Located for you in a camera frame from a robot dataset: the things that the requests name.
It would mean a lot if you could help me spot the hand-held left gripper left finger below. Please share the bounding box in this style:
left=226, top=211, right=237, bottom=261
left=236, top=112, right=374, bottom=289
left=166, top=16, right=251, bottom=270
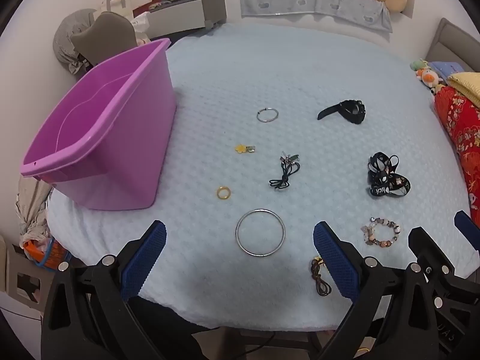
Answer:
left=40, top=220, right=211, bottom=360

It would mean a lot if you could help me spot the grey padded headboard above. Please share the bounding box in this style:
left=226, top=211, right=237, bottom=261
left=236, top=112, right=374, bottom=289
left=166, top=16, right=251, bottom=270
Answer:
left=427, top=17, right=480, bottom=74

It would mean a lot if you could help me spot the grey upholstered chair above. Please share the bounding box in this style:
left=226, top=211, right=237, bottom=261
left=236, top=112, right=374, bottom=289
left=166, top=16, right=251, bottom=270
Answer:
left=71, top=12, right=136, bottom=66

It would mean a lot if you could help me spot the white orange plush duck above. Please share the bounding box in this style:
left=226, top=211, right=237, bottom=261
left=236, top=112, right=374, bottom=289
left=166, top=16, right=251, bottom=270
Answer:
left=416, top=67, right=446, bottom=88

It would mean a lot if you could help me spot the black printed lanyard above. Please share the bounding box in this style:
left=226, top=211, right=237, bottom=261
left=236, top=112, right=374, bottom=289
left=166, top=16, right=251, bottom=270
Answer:
left=367, top=152, right=411, bottom=198

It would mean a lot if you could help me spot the brown cord flower pendant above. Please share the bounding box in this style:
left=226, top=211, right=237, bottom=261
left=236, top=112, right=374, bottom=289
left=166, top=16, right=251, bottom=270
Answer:
left=310, top=256, right=332, bottom=297

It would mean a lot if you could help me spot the purple plastic bin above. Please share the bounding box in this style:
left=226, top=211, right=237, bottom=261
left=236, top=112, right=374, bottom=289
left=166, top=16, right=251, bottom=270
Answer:
left=20, top=38, right=177, bottom=211

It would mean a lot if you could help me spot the blue printed cloth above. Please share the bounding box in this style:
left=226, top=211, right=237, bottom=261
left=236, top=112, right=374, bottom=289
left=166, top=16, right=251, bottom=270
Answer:
left=239, top=0, right=393, bottom=33

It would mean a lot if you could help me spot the black cable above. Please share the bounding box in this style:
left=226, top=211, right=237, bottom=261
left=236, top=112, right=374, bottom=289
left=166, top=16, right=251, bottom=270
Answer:
left=232, top=332, right=280, bottom=359

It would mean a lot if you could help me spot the white cutout stool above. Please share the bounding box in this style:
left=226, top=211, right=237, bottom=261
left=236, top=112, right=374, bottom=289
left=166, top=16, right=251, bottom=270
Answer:
left=0, top=234, right=49, bottom=312

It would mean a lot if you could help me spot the white tote bag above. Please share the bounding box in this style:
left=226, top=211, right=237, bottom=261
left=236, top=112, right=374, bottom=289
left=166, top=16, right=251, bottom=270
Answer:
left=98, top=0, right=132, bottom=19

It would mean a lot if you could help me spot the yellow blanket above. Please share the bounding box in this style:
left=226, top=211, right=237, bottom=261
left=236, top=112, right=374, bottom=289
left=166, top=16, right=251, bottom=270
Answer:
left=446, top=72, right=480, bottom=107

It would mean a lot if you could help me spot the white plastic bag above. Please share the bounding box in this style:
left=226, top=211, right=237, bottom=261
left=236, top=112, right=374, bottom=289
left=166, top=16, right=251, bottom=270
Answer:
left=132, top=12, right=151, bottom=43

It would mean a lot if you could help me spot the red printed blanket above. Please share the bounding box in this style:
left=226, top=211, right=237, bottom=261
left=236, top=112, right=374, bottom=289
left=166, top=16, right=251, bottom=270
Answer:
left=434, top=85, right=480, bottom=211

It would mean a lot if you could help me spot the plain silver bangle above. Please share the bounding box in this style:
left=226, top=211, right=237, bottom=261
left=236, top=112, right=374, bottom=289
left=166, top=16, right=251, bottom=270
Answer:
left=235, top=209, right=286, bottom=257

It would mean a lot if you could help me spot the red flat box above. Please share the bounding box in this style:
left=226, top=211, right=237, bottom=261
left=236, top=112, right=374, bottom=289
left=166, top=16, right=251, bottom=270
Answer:
left=133, top=2, right=163, bottom=17

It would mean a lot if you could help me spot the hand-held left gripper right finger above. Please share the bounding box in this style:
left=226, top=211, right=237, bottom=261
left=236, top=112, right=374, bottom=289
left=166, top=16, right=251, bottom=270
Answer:
left=313, top=221, right=439, bottom=360

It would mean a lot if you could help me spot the grey garment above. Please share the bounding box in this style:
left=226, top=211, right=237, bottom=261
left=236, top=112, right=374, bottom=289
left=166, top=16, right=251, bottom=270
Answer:
left=53, top=8, right=98, bottom=75

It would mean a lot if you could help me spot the pink beaded bracelet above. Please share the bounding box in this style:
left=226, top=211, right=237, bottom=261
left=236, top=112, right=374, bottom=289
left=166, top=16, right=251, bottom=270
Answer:
left=362, top=217, right=401, bottom=247

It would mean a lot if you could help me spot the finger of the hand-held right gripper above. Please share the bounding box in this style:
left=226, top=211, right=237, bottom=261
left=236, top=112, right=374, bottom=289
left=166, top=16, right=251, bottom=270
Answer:
left=408, top=227, right=469, bottom=282
left=454, top=211, right=480, bottom=252

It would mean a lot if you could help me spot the grey nightstand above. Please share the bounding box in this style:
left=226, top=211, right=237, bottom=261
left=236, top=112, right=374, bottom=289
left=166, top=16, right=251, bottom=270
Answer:
left=133, top=0, right=227, bottom=42

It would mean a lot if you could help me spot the light blue fleece blanket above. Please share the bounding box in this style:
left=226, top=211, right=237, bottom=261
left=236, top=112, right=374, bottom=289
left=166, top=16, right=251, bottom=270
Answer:
left=47, top=22, right=471, bottom=332

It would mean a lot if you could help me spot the beige clothes pile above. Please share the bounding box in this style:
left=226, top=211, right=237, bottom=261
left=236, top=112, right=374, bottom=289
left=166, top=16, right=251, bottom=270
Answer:
left=15, top=176, right=53, bottom=248

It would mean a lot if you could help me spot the black cord pendant necklace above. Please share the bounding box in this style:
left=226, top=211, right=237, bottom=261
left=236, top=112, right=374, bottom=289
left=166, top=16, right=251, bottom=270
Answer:
left=269, top=151, right=302, bottom=191

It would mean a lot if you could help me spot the black wrist watch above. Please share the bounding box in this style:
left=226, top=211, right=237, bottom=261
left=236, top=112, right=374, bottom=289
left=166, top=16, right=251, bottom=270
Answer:
left=317, top=99, right=366, bottom=125

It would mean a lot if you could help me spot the blue pillow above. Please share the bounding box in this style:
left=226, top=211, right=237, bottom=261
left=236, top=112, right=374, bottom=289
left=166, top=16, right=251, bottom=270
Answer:
left=427, top=61, right=477, bottom=83

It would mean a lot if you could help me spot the orange basket blue stand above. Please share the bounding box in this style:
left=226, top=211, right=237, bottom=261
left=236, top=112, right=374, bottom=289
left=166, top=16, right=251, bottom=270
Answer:
left=23, top=238, right=72, bottom=271

